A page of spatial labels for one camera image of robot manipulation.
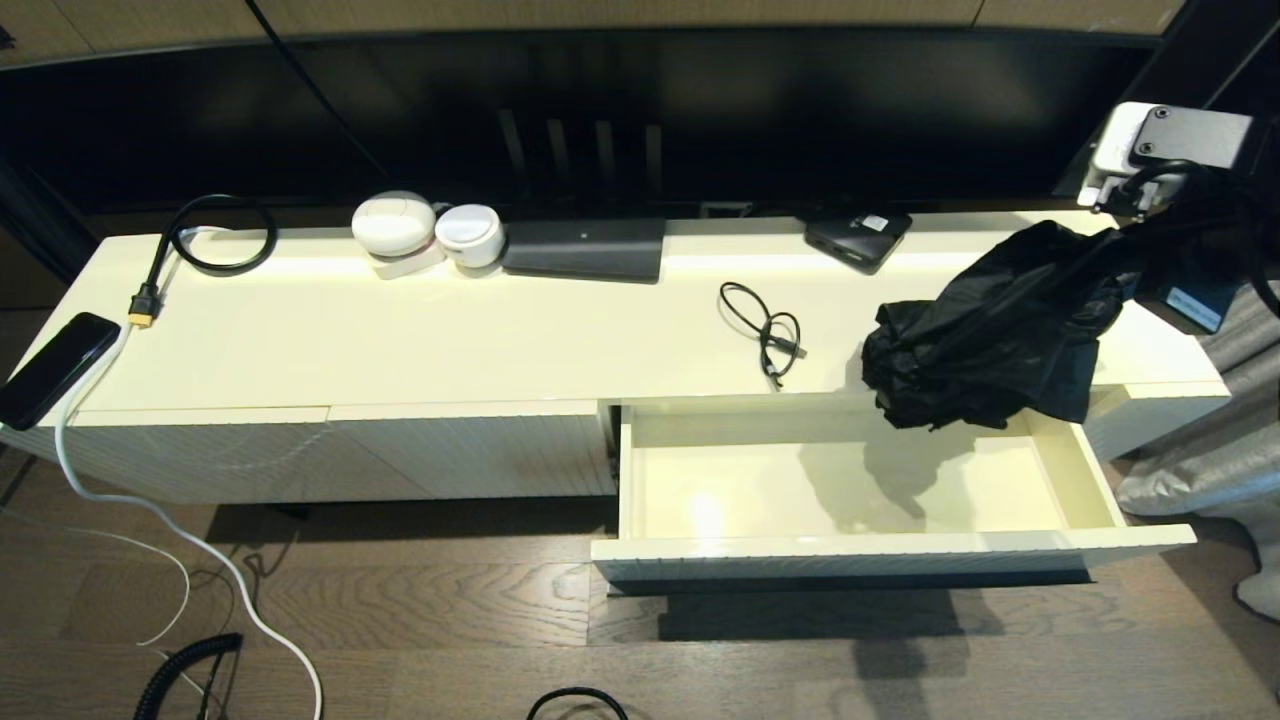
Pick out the black folding umbrella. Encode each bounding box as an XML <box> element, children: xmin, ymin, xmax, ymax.
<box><xmin>860</xmin><ymin>220</ymin><xmax>1143</xmax><ymax>432</ymax></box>

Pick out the thin black USB cable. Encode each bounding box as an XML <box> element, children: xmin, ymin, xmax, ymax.
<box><xmin>719</xmin><ymin>281</ymin><xmax>807</xmax><ymax>389</ymax></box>

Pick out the white fluted drawer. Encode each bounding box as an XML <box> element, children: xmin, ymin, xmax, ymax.
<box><xmin>590</xmin><ymin>392</ymin><xmax>1198</xmax><ymax>598</ymax></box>

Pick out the cream tv cabinet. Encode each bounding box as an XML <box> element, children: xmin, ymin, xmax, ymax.
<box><xmin>0</xmin><ymin>208</ymin><xmax>1233</xmax><ymax>506</ymax></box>

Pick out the grey curtain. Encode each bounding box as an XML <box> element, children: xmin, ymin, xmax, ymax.
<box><xmin>1115</xmin><ymin>290</ymin><xmax>1280</xmax><ymax>621</ymax></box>

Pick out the small black glossy device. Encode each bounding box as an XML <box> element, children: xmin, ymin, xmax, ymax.
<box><xmin>803</xmin><ymin>210</ymin><xmax>913</xmax><ymax>276</ymax></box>

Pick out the black television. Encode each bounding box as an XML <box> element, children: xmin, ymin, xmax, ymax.
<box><xmin>0</xmin><ymin>25</ymin><xmax>1176</xmax><ymax>216</ymax></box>

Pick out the black flat set-top box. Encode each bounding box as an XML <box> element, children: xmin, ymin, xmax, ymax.
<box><xmin>500</xmin><ymin>217</ymin><xmax>668</xmax><ymax>284</ymax></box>

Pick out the small white round device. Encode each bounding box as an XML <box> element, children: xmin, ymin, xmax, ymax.
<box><xmin>435</xmin><ymin>203</ymin><xmax>506</xmax><ymax>268</ymax></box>

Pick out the white flat device base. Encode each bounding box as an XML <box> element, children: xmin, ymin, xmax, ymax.
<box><xmin>365</xmin><ymin>240</ymin><xmax>448</xmax><ymax>279</ymax></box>

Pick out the large white round device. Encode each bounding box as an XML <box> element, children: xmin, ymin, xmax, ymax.
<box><xmin>350</xmin><ymin>190</ymin><xmax>438</xmax><ymax>256</ymax></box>

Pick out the black smartphone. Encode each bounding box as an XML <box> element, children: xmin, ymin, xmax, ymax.
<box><xmin>0</xmin><ymin>311</ymin><xmax>121</xmax><ymax>433</ymax></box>

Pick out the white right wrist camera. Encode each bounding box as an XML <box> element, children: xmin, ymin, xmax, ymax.
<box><xmin>1078</xmin><ymin>100</ymin><xmax>1257</xmax><ymax>217</ymax></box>

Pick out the black wall shelf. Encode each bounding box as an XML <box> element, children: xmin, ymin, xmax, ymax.
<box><xmin>1050</xmin><ymin>0</ymin><xmax>1280</xmax><ymax>201</ymax></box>

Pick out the black cable with connector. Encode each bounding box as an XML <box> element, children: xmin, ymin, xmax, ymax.
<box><xmin>525</xmin><ymin>686</ymin><xmax>631</xmax><ymax>720</ymax></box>

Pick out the thin black hanging cable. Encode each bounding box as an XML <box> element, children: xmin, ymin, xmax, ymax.
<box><xmin>245</xmin><ymin>0</ymin><xmax>396</xmax><ymax>186</ymax></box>

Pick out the black HDMI cable yellow tip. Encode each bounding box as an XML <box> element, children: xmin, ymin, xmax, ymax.
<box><xmin>127</xmin><ymin>192</ymin><xmax>278</xmax><ymax>329</ymax></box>

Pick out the thin white charging cable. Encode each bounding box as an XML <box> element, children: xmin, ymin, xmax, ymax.
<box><xmin>0</xmin><ymin>505</ymin><xmax>191</xmax><ymax>649</ymax></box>

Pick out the black coiled cable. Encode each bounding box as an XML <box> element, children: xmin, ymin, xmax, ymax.
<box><xmin>133</xmin><ymin>632</ymin><xmax>244</xmax><ymax>720</ymax></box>

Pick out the thick white power cable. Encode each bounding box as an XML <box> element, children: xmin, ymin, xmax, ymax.
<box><xmin>52</xmin><ymin>330</ymin><xmax>326</xmax><ymax>720</ymax></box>

